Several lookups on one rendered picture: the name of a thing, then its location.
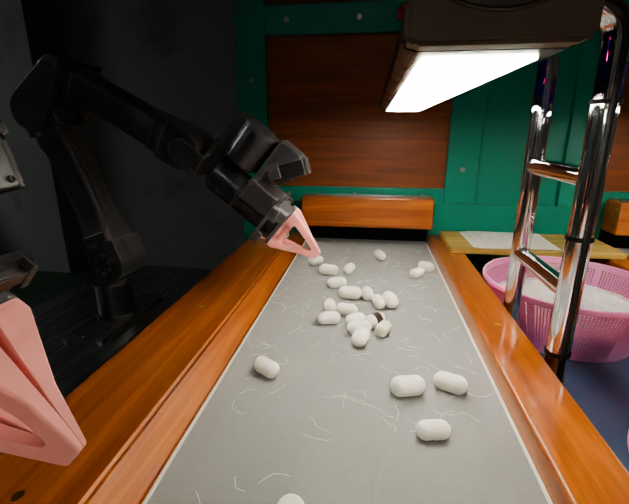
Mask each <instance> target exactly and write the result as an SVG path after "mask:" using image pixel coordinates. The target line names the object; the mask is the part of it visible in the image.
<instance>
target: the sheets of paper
mask: <svg viewBox="0 0 629 504"><path fill-rule="evenodd" d="M459 232H460V234H461V235H462V236H463V237H464V238H465V239H466V240H467V241H468V242H469V243H470V244H471V245H472V246H473V247H478V248H491V249H511V246H512V239H513V233H509V232H484V231H465V232H463V231H459ZM530 249H544V250H561V249H559V248H557V247H556V246H555V245H553V244H552V243H550V242H549V241H547V240H546V239H545V238H543V237H542V236H540V235H539V234H533V235H532V242H531V248H530Z"/></svg>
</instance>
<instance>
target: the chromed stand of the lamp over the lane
mask: <svg viewBox="0 0 629 504"><path fill-rule="evenodd" d="M599 30H600V33H601V47H600V52H599V58H598V63H597V69H596V74H595V80H594V85H593V91H592V96H591V100H589V105H590V107H589V113H588V118H587V123H586V129H585V134H584V140H583V145H582V151H581V156H580V162H579V165H573V164H567V163H561V162H555V161H549V160H544V159H545V153H546V147H547V141H548V134H549V128H550V122H551V115H552V109H553V103H554V96H555V90H556V84H557V77H558V71H559V63H560V58H559V53H556V54H554V55H552V56H549V57H547V58H545V59H542V60H540V61H537V73H536V80H535V87H534V94H533V101H532V108H531V115H530V121H529V128H528V135H527V142H526V149H525V156H524V163H523V170H522V177H521V184H520V191H519V198H518V205H517V211H516V218H515V225H514V232H513V239H512V246H511V253H510V260H509V267H508V274H507V281H506V288H505V295H504V301H503V306H504V307H505V308H506V310H507V311H508V312H509V314H510V315H511V316H512V318H513V319H514V320H515V322H516V323H517V324H519V317H520V311H521V305H522V298H523V292H524V286H525V279H526V273H527V269H528V270H529V271H530V272H531V273H532V274H533V275H534V276H535V277H537V278H538V279H539V280H540V281H541V282H542V283H543V284H544V285H546V286H547V287H548V288H549V289H550V290H551V291H552V292H553V293H554V294H555V298H554V304H553V309H552V315H551V320H550V326H549V331H548V337H547V342H546V346H545V347H544V352H545V353H544V360H545V362H546V363H547V364H548V366H549V367H550V368H551V370H552V371H553V372H554V374H555V375H556V376H557V378H558V379H559V380H560V382H561V383H562V384H563V386H564V383H565V378H566V374H567V369H568V364H569V359H570V358H571V355H572V352H571V349H572V344H573V339H574V334H575V329H576V324H577V320H578V315H579V310H580V305H581V300H582V295H583V290H584V285H585V280H586V275H587V270H588V265H589V261H590V256H591V251H592V246H593V243H594V242H595V237H594V236H595V231H596V226H597V221H598V216H599V211H600V207H601V202H602V197H603V192H604V187H605V182H606V177H607V172H608V167H609V162H610V157H611V153H612V148H613V143H614V138H615V133H616V128H617V123H618V118H619V113H620V108H621V104H623V101H624V99H622V98H623V94H624V89H625V84H626V79H627V74H628V69H629V6H628V5H627V3H626V2H625V1H624V0H605V1H604V7H603V12H602V18H601V23H600V28H599ZM542 177H546V178H550V179H554V180H557V181H561V182H565V183H569V184H572V185H575V189H574V195H573V200H572V205H571V211H570V216H569V222H568V227H567V233H566V234H565V237H564V239H565V244H564V249H563V255H562V260H561V266H560V271H559V272H557V271H556V270H555V269H553V268H552V267H551V266H549V265H548V264H547V263H545V262H544V261H543V260H541V259H540V258H539V257H537V256H536V255H535V254H534V253H532V252H531V251H530V248H531V242H532V235H533V229H534V223H535V216H536V210H537V204H538V197H539V191H540V185H541V178H542Z"/></svg>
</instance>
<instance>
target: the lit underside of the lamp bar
mask: <svg viewBox="0 0 629 504"><path fill-rule="evenodd" d="M537 59H538V56H522V57H479V58H436V59H420V60H419V62H418V64H417V65H416V67H415V68H414V70H413V71H412V73H411V74H410V76H409V77H408V79H407V80H406V82H405V83H404V85H403V86H402V88H401V89H400V91H399V92H398V94H397V96H396V97H395V99H394V100H393V102H392V103H391V105H390V106H389V108H388V109H387V112H407V111H421V110H423V109H426V108H428V107H430V106H432V105H435V104H437V103H439V102H442V101H444V100H446V99H448V98H451V97H453V96H455V95H458V94H460V93H462V92H464V91H467V90H469V89H471V88H474V87H476V86H478V85H480V84H483V83H485V82H487V81H490V80H492V79H494V78H496V77H499V76H501V75H503V74H506V73H508V72H510V71H512V70H515V69H517V68H519V67H522V66H524V65H526V64H528V63H531V62H533V61H535V60H537Z"/></svg>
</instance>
